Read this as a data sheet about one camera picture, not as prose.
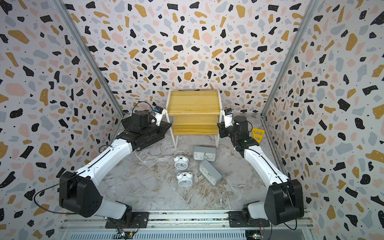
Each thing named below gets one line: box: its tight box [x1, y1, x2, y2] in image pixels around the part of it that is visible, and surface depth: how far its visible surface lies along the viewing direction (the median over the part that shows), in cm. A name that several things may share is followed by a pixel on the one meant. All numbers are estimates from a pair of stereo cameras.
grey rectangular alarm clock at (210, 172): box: [199, 158, 223, 186], surface depth 84 cm
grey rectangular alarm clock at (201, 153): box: [193, 146, 217, 162], surface depth 94 cm
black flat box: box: [116, 110, 172, 151], surface depth 64 cm
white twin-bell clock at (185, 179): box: [176, 171, 193, 187], surface depth 82 cm
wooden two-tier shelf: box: [166, 87, 222, 149], surface depth 84 cm
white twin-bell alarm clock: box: [173, 154, 189, 170], surface depth 89 cm
